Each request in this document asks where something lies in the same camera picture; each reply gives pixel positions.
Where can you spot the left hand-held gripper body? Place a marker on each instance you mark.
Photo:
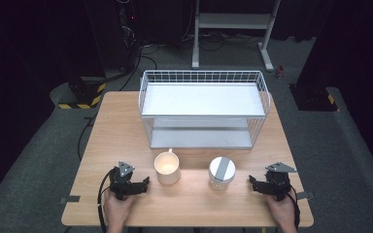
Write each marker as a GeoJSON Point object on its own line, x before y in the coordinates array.
{"type": "Point", "coordinates": [121, 187]}

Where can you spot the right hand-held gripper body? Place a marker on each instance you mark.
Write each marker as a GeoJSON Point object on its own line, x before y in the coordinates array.
{"type": "Point", "coordinates": [278, 184]}

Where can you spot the cream ceramic cup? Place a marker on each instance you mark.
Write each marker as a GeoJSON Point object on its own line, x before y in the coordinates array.
{"type": "Point", "coordinates": [167, 168]}

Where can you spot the glass jar with white lid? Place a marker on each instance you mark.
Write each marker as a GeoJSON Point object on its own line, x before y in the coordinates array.
{"type": "Point", "coordinates": [222, 173]}

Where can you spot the person's left hand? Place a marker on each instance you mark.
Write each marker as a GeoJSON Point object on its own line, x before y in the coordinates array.
{"type": "Point", "coordinates": [119, 208]}

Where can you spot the person's right hand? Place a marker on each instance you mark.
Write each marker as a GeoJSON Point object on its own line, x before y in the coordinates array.
{"type": "Point", "coordinates": [281, 212]}

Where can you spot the grey tape strip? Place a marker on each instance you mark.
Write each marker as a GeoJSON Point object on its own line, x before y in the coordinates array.
{"type": "Point", "coordinates": [70, 199]}
{"type": "Point", "coordinates": [305, 195]}

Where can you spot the black base with yellow stripes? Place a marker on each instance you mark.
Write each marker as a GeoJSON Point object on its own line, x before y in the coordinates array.
{"type": "Point", "coordinates": [314, 98]}
{"type": "Point", "coordinates": [83, 93]}

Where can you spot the small red object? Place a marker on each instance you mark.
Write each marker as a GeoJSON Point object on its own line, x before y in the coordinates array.
{"type": "Point", "coordinates": [280, 72]}

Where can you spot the grey metal stand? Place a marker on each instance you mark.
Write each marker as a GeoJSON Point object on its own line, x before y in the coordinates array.
{"type": "Point", "coordinates": [233, 20]}

